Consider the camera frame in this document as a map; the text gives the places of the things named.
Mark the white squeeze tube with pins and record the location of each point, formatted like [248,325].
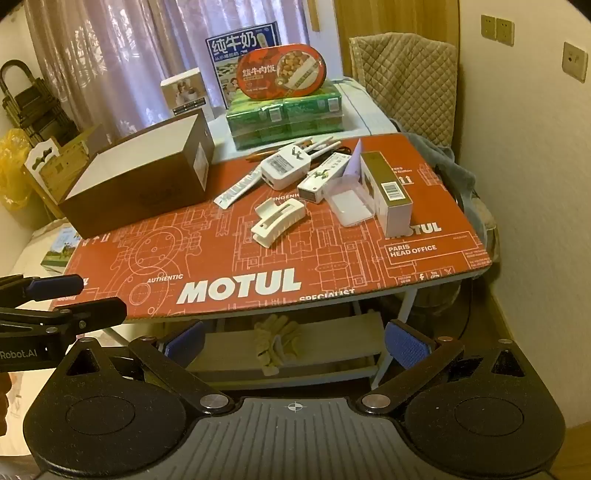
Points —
[238,189]

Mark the white pen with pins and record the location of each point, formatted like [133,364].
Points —
[316,141]

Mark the green tissue pack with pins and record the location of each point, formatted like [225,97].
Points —
[286,115]

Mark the beige wall outlet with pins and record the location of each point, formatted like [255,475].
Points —
[576,61]

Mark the yellow plastic bag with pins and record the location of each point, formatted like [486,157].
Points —
[11,170]

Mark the beige quilted blanket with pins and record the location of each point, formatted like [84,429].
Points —
[406,78]

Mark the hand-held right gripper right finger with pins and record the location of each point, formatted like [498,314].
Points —
[406,348]

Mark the white folded paper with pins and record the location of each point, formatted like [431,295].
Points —
[354,161]

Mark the dark folding rack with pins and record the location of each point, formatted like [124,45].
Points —
[32,106]

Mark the white power adapter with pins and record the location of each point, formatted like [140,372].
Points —
[284,166]

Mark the white and gold box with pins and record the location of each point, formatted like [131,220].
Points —
[392,203]

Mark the clear plastic case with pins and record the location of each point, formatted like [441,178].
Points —
[348,205]

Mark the red printed cardboard sheet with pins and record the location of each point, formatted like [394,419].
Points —
[184,240]

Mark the beige work gloves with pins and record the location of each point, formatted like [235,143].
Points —
[277,344]

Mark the white cardboard carrier box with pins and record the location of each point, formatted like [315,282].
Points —
[51,161]

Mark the pink sheer curtain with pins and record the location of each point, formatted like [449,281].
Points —
[115,55]

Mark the orange utility knife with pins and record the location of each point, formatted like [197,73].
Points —
[258,155]

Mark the blue milk carton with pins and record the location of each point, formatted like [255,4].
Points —
[226,50]

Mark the small white photo box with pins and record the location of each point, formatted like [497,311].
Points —
[184,94]

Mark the white hair claw clip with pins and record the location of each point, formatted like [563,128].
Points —
[295,210]

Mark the red oval food box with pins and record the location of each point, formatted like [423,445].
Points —
[281,71]

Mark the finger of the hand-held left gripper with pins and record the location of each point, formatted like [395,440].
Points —
[51,285]
[92,311]

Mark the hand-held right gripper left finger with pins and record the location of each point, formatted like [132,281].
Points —
[184,344]

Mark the brown cardboard shoe box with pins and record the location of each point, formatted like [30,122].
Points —
[138,198]

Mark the green cover book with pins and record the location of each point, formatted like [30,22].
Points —
[60,251]

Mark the white ointment box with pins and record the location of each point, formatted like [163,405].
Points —
[318,182]

